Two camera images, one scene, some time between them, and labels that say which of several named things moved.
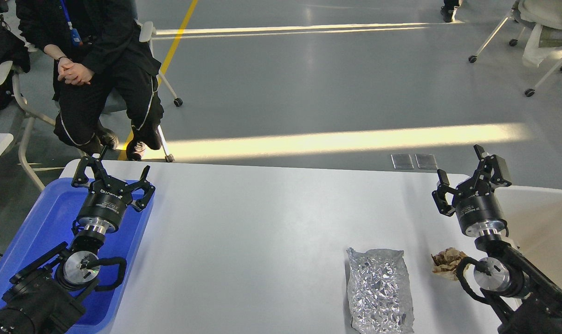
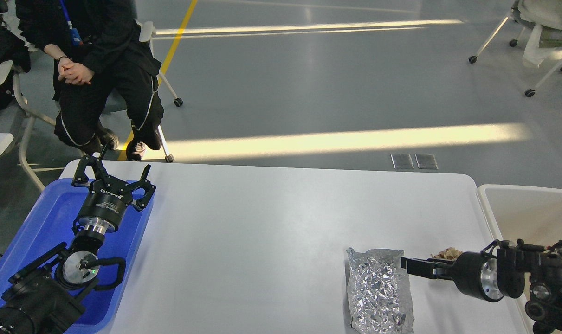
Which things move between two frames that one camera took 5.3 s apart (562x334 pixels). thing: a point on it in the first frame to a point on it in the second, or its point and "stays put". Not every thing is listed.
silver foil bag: x=379 y=291 stays put
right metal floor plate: x=426 y=161 stays put
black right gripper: x=478 y=210 to x=475 y=274
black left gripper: x=105 y=204 stays put
